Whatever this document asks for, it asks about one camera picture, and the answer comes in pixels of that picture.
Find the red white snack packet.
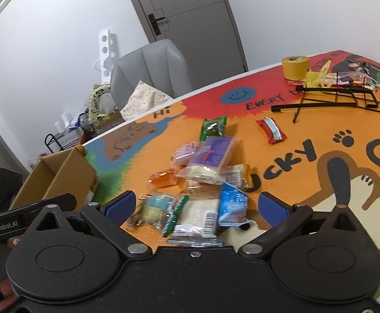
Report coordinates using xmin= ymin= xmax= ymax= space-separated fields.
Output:
xmin=256 ymin=117 xmax=287 ymax=144

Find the dark green snack packet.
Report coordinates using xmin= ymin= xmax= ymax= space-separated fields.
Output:
xmin=199 ymin=116 xmax=227 ymax=142

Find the left hand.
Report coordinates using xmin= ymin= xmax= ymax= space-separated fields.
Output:
xmin=0 ymin=278 xmax=18 ymax=312

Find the teal label cookie packet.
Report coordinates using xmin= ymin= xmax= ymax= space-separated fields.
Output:
xmin=126 ymin=192 xmax=177 ymax=230

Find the black clothes pile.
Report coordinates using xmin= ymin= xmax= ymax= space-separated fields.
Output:
xmin=0 ymin=167 xmax=22 ymax=213

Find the blue snack packet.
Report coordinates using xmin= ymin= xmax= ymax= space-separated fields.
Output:
xmin=218 ymin=183 xmax=251 ymax=227

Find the brown pastry packet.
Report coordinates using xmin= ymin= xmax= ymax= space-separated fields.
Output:
xmin=183 ymin=164 xmax=251 ymax=194

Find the clear green striped packet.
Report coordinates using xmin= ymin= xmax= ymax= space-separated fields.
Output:
xmin=162 ymin=194 xmax=190 ymax=237

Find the orange jelly packet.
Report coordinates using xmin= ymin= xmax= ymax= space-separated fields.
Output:
xmin=148 ymin=168 xmax=177 ymax=189

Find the brown cardboard box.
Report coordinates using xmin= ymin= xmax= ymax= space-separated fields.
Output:
xmin=10 ymin=147 xmax=100 ymax=210

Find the orange fruit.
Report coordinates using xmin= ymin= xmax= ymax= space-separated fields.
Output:
xmin=75 ymin=145 xmax=85 ymax=155

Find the white barcode bread packet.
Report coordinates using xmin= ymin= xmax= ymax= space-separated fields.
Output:
xmin=167 ymin=198 xmax=224 ymax=248

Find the purple bread packet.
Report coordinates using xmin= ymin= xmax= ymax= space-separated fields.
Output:
xmin=176 ymin=136 xmax=242 ymax=185

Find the pink snack packet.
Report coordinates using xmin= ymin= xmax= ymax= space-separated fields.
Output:
xmin=172 ymin=141 xmax=200 ymax=166

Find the SF cardboard box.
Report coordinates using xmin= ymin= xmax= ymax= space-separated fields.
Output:
xmin=93 ymin=110 xmax=124 ymax=135

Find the colourful cat table mat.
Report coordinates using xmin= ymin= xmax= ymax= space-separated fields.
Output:
xmin=85 ymin=60 xmax=380 ymax=300

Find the dotted cream cushion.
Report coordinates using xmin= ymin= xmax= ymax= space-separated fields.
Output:
xmin=120 ymin=81 xmax=172 ymax=121

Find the yellow candy bag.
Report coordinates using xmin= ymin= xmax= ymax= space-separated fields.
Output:
xmin=304 ymin=60 xmax=334 ymax=88

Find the yellow tape roll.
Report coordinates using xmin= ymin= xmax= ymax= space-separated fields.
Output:
xmin=281 ymin=56 xmax=309 ymax=81

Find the grey upholstered chair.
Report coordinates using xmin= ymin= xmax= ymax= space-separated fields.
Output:
xmin=110 ymin=39 xmax=196 ymax=109

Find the white perforated board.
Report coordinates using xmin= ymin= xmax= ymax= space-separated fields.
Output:
xmin=93 ymin=29 xmax=117 ymax=83

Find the black wire shoe rack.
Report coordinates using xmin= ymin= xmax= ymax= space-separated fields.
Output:
xmin=44 ymin=128 xmax=83 ymax=153

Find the black wire stand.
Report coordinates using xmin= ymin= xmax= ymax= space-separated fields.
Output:
xmin=271 ymin=86 xmax=380 ymax=123

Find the grey door with handle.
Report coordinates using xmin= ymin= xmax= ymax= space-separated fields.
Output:
xmin=131 ymin=0 xmax=248 ymax=88

